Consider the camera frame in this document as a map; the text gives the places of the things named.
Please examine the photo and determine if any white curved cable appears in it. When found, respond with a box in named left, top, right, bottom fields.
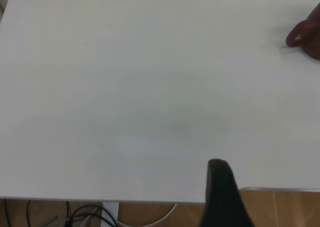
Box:
left=117, top=203, right=178, bottom=226

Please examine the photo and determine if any red ceramic mug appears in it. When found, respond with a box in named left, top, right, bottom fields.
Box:
left=286, top=2, right=320, bottom=62

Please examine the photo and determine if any black floor cable loop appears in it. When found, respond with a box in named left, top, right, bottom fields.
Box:
left=66, top=203, right=118, bottom=227

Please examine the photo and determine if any white table leg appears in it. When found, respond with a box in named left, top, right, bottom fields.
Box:
left=101, top=201, right=120, bottom=227

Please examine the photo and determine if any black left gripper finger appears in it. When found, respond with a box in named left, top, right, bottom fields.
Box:
left=199, top=158, right=257, bottom=227

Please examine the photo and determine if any thin black floor cable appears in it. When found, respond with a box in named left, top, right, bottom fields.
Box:
left=26, top=199, right=33, bottom=227

